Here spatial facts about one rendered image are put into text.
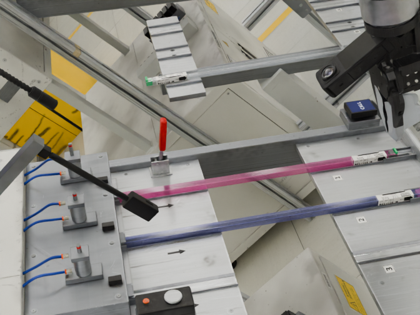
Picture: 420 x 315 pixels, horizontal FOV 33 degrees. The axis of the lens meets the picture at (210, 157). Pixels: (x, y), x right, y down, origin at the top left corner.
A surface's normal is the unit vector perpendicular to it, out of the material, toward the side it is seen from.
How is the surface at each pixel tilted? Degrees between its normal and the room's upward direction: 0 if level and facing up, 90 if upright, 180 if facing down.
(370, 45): 3
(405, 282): 44
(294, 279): 0
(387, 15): 76
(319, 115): 90
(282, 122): 90
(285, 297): 0
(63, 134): 90
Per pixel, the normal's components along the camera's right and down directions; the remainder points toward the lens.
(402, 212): -0.04, -0.80
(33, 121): 0.19, 0.58
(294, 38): -0.71, -0.47
